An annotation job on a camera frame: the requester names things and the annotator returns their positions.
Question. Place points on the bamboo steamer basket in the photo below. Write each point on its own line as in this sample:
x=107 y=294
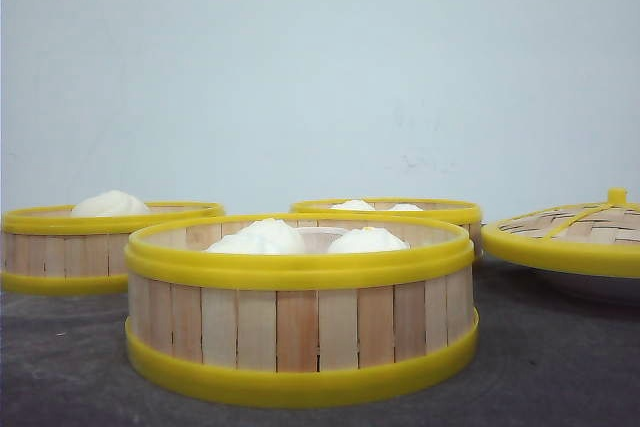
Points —
x=48 y=251
x=464 y=214
x=303 y=330

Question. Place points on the yellow woven steamer lid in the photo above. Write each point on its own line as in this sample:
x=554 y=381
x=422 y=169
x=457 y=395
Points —
x=591 y=239

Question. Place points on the left white bun rear basket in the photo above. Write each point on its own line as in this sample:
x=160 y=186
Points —
x=353 y=205

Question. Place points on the large white bun front basket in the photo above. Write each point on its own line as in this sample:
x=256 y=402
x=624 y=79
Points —
x=264 y=237

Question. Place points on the right white bun front basket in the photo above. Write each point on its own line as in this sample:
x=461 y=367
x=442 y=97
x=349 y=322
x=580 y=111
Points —
x=367 y=239

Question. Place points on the white bun in left basket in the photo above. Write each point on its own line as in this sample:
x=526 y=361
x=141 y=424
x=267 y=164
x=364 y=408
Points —
x=113 y=203

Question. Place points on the white plate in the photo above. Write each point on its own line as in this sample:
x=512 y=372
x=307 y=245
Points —
x=608 y=289

